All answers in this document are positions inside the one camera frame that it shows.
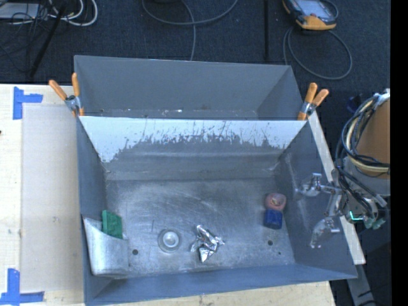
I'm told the crumpled silver foil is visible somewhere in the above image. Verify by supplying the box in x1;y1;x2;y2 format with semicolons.
190;224;226;263

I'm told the grey bent metal pocket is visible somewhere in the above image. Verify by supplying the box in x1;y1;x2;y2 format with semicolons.
82;215;130;277

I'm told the grey metal bin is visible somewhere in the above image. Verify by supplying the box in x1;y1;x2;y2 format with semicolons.
73;55;358;305

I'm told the dark green flat block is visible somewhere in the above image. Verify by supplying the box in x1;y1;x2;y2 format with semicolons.
101;209;124;240

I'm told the blue small cylinder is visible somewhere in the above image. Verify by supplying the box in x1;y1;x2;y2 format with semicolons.
263;208;284;230

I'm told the pale flat board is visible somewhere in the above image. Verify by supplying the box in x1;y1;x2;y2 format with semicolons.
19;102;85;295

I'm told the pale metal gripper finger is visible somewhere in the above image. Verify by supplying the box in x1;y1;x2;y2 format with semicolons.
294;172;323;198
309;217;341;249

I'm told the pink round toy fruit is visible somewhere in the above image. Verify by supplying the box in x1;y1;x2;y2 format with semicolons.
265;192;288;211

